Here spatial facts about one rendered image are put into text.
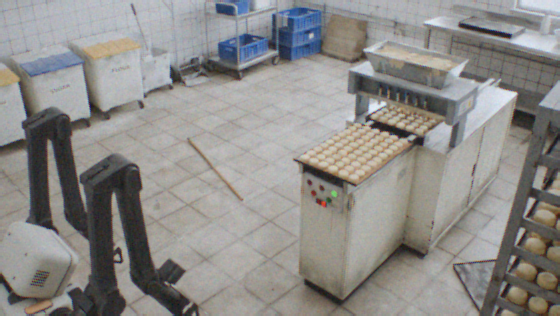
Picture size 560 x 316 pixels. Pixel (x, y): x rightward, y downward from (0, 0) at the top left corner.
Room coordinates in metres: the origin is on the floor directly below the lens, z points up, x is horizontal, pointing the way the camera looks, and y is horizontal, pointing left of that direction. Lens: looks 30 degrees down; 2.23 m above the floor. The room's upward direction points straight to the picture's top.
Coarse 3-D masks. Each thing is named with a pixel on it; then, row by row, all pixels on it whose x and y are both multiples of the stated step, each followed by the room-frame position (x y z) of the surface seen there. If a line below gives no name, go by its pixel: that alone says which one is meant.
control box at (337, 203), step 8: (304, 176) 2.25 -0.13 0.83; (312, 176) 2.24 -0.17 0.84; (304, 184) 2.25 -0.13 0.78; (312, 184) 2.22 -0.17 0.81; (320, 184) 2.18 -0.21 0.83; (328, 184) 2.17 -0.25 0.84; (304, 192) 2.25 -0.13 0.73; (320, 192) 2.18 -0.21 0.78; (328, 192) 2.15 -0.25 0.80; (336, 192) 2.11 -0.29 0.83; (312, 200) 2.21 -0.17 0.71; (320, 200) 2.18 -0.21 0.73; (336, 200) 2.11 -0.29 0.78; (328, 208) 2.14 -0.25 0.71; (336, 208) 2.11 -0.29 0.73
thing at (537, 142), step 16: (544, 112) 0.94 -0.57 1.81; (544, 128) 0.94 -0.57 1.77; (544, 144) 0.95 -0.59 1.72; (528, 160) 0.95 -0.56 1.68; (528, 176) 0.94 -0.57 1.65; (528, 192) 0.93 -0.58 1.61; (512, 208) 0.95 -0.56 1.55; (512, 224) 0.94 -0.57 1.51; (512, 240) 0.94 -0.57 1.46; (496, 272) 0.94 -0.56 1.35; (496, 288) 0.94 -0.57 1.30
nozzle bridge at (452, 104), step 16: (368, 64) 3.05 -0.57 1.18; (352, 80) 2.93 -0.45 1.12; (368, 80) 2.95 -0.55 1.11; (384, 80) 2.78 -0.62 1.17; (400, 80) 2.77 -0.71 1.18; (368, 96) 2.89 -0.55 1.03; (384, 96) 2.84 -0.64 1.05; (400, 96) 2.80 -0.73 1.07; (432, 96) 2.57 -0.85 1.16; (448, 96) 2.53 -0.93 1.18; (464, 96) 2.56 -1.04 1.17; (432, 112) 2.61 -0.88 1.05; (448, 112) 2.50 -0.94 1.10; (464, 112) 2.59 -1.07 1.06; (464, 128) 2.63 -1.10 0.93
